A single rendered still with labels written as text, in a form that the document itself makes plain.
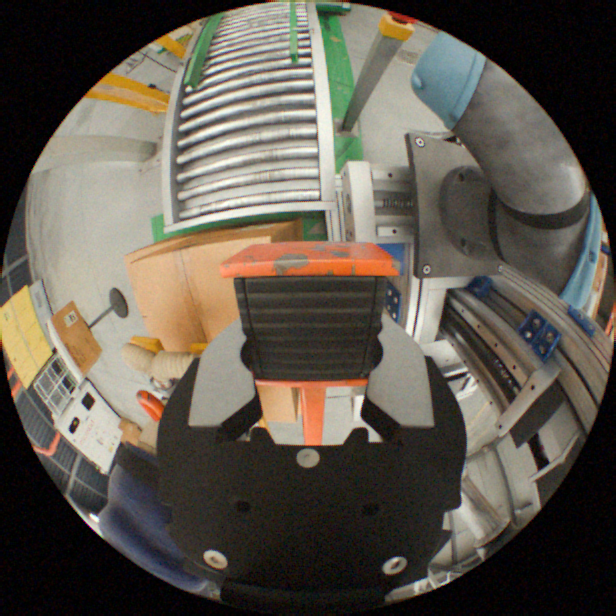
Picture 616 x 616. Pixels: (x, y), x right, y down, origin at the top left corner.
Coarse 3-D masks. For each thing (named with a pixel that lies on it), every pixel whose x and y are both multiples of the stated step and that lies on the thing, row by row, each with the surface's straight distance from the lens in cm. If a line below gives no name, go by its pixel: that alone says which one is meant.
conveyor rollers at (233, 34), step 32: (224, 32) 156; (256, 32) 145; (288, 32) 135; (224, 64) 120; (256, 64) 110; (288, 64) 107; (192, 96) 114; (224, 96) 101; (288, 96) 91; (192, 128) 104; (224, 128) 91; (288, 128) 83; (192, 160) 97; (224, 160) 85; (256, 160) 81; (192, 192) 90; (288, 192) 76
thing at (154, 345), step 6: (138, 336) 49; (132, 342) 50; (138, 342) 47; (144, 342) 45; (150, 342) 44; (156, 342) 43; (150, 348) 45; (156, 348) 43; (162, 348) 44; (156, 354) 45
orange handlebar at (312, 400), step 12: (144, 396) 34; (300, 396) 17; (312, 396) 17; (324, 396) 17; (144, 408) 38; (156, 408) 34; (312, 408) 18; (324, 408) 19; (156, 420) 40; (312, 420) 20; (312, 432) 22; (312, 444) 26
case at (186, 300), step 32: (288, 224) 62; (160, 256) 49; (192, 256) 43; (224, 256) 40; (160, 288) 53; (192, 288) 46; (224, 288) 42; (160, 320) 59; (192, 320) 51; (224, 320) 46; (288, 416) 70
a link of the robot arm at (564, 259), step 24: (504, 216) 24; (528, 216) 18; (552, 216) 18; (576, 216) 19; (600, 216) 21; (504, 240) 25; (528, 240) 21; (552, 240) 19; (576, 240) 20; (600, 240) 28; (528, 264) 24; (552, 264) 21; (576, 264) 20; (552, 288) 24; (576, 288) 21
